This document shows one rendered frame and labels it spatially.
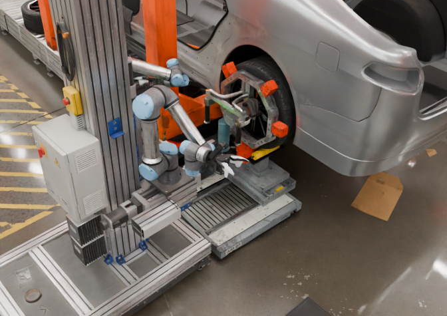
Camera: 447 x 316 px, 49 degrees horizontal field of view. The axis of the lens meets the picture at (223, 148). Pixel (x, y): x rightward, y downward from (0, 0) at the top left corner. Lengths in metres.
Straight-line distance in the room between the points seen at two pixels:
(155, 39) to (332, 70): 1.18
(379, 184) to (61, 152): 2.77
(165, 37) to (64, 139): 1.10
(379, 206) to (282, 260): 1.02
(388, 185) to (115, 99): 2.62
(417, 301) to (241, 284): 1.17
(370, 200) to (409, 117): 1.39
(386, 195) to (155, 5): 2.41
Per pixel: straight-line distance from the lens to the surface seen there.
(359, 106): 2.94
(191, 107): 3.84
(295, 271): 3.61
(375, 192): 4.35
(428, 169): 4.79
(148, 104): 2.50
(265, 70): 3.41
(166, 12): 3.35
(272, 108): 3.37
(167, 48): 3.45
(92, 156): 2.68
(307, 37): 3.05
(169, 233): 3.51
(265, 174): 3.97
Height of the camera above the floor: 2.75
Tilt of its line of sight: 37 degrees down
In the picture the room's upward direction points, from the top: 2 degrees clockwise
